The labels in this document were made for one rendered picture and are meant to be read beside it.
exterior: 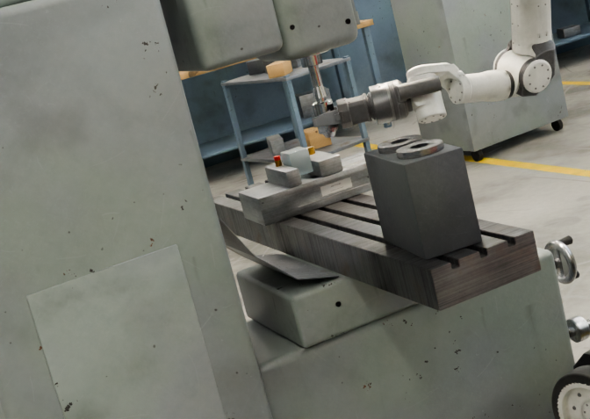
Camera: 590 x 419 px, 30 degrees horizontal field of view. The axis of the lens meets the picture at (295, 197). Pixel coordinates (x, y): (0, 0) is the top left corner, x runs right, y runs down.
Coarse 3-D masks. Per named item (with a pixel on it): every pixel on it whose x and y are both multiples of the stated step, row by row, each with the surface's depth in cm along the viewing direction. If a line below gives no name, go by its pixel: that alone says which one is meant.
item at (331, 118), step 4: (328, 112) 244; (332, 112) 244; (336, 112) 244; (320, 116) 244; (324, 116) 244; (328, 116) 244; (332, 116) 244; (336, 116) 244; (316, 120) 245; (320, 120) 245; (324, 120) 245; (328, 120) 245; (332, 120) 245; (336, 120) 244; (316, 124) 245; (320, 124) 245; (324, 124) 245; (328, 124) 245; (332, 124) 245; (336, 124) 245
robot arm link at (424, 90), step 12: (396, 84) 244; (408, 84) 240; (420, 84) 240; (432, 84) 240; (396, 96) 242; (408, 96) 240; (420, 96) 243; (432, 96) 243; (396, 108) 243; (408, 108) 245; (420, 108) 243; (432, 108) 242; (444, 108) 244; (420, 120) 244; (432, 120) 247
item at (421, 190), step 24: (384, 144) 217; (408, 144) 211; (432, 144) 206; (384, 168) 212; (408, 168) 201; (432, 168) 202; (456, 168) 204; (384, 192) 216; (408, 192) 202; (432, 192) 203; (456, 192) 204; (384, 216) 220; (408, 216) 206; (432, 216) 204; (456, 216) 205; (408, 240) 210; (432, 240) 204; (456, 240) 206; (480, 240) 207
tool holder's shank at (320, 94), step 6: (318, 66) 245; (312, 72) 245; (318, 72) 245; (312, 78) 245; (318, 78) 245; (312, 84) 246; (318, 84) 245; (318, 90) 245; (324, 90) 246; (318, 96) 245; (324, 96) 245; (318, 102) 246
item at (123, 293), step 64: (64, 0) 199; (128, 0) 204; (0, 64) 196; (64, 64) 200; (128, 64) 205; (0, 128) 197; (64, 128) 202; (128, 128) 206; (192, 128) 212; (0, 192) 198; (64, 192) 203; (128, 192) 208; (192, 192) 213; (0, 256) 199; (64, 256) 204; (128, 256) 209; (192, 256) 214; (0, 320) 200; (64, 320) 205; (128, 320) 210; (192, 320) 215; (0, 384) 202; (64, 384) 206; (128, 384) 211; (192, 384) 216; (256, 384) 222
